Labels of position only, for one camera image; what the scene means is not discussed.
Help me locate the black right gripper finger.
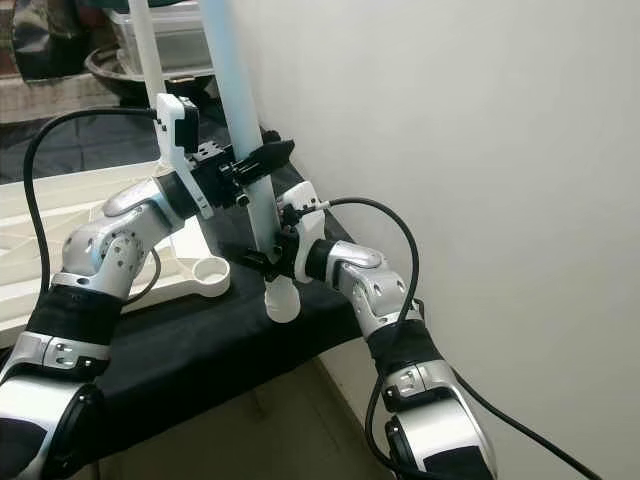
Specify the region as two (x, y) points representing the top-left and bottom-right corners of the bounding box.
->
(226, 247), (279, 274)

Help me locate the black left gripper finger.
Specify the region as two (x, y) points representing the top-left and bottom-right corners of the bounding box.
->
(228, 130), (299, 188)

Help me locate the white plastic table leg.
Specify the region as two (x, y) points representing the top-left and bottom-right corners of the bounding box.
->
(198, 0), (303, 324)
(128, 0), (173, 111)

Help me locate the white plastic children table top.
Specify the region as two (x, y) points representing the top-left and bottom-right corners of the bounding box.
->
(0, 160), (231, 326)

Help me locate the black tablecloth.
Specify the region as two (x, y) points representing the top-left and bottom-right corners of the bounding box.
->
(0, 90), (431, 471)

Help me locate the beige patterned cloth bench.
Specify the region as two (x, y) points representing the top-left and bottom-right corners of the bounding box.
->
(0, 75), (161, 126)

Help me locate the black plastic bag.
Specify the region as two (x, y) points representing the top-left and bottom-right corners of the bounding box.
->
(10, 0), (106, 81)

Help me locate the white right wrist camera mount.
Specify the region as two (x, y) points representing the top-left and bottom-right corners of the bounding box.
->
(278, 182), (326, 281)

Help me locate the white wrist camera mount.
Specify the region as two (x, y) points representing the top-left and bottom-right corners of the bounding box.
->
(155, 93), (216, 219)
(278, 182), (326, 281)

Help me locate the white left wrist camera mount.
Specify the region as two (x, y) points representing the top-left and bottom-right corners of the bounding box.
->
(155, 93), (216, 219)

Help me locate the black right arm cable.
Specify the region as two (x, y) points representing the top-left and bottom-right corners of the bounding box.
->
(320, 197), (606, 480)

